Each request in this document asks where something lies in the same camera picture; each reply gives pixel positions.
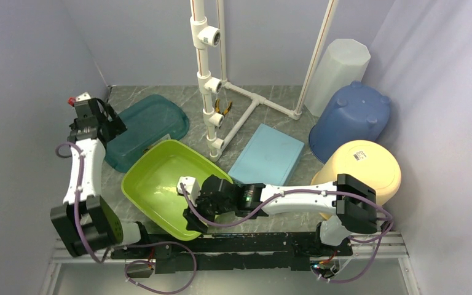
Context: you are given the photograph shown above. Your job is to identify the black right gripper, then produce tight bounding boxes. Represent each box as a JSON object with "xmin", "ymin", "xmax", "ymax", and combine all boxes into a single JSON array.
[{"xmin": 183, "ymin": 187, "xmax": 235, "ymax": 234}]

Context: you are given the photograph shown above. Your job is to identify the dark teal translucent tub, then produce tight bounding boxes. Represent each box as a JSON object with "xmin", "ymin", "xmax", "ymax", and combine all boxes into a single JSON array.
[{"xmin": 104, "ymin": 94, "xmax": 189, "ymax": 173}]

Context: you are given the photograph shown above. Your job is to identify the green plastic tray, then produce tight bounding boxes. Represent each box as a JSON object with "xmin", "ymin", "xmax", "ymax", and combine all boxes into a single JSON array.
[{"xmin": 121, "ymin": 140, "xmax": 232, "ymax": 241}]

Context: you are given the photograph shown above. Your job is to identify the teal perforated plastic basket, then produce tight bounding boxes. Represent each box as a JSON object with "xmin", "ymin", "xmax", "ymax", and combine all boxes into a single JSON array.
[{"xmin": 229, "ymin": 124, "xmax": 304, "ymax": 186}]

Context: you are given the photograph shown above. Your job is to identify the cream yellow bucket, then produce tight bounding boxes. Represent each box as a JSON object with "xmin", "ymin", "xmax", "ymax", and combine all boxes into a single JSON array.
[{"xmin": 311, "ymin": 140, "xmax": 402, "ymax": 206}]

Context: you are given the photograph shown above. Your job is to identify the blue and cream bucket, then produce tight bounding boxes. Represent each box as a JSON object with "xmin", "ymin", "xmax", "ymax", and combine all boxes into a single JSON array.
[{"xmin": 308, "ymin": 81, "xmax": 391, "ymax": 163}]

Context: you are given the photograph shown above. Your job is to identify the white octagonal plastic container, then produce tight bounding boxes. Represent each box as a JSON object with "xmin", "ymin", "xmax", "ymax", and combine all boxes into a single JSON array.
[{"xmin": 304, "ymin": 39, "xmax": 371, "ymax": 117}]

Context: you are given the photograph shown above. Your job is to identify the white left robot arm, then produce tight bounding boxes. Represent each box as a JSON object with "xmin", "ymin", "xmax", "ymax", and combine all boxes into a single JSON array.
[{"xmin": 50, "ymin": 92, "xmax": 152, "ymax": 263}]

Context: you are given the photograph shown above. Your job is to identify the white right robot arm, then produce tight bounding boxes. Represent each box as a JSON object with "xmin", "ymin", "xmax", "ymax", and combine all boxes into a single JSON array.
[{"xmin": 176, "ymin": 174, "xmax": 377, "ymax": 255}]

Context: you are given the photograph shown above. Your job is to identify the black base bar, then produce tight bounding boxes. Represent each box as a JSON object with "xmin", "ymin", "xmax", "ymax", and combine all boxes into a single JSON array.
[{"xmin": 111, "ymin": 232, "xmax": 353, "ymax": 274}]

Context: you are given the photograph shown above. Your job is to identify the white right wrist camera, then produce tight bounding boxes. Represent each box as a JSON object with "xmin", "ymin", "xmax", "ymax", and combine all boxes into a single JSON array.
[{"xmin": 176, "ymin": 176, "xmax": 201, "ymax": 207}]

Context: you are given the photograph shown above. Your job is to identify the yellow handled pliers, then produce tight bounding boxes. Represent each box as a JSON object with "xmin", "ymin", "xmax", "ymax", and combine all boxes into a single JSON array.
[{"xmin": 214, "ymin": 99, "xmax": 232, "ymax": 116}]

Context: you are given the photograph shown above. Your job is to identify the white PVC pipe frame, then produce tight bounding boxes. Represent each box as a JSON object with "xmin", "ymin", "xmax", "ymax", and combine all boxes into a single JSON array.
[{"xmin": 189, "ymin": 0, "xmax": 340, "ymax": 163}]

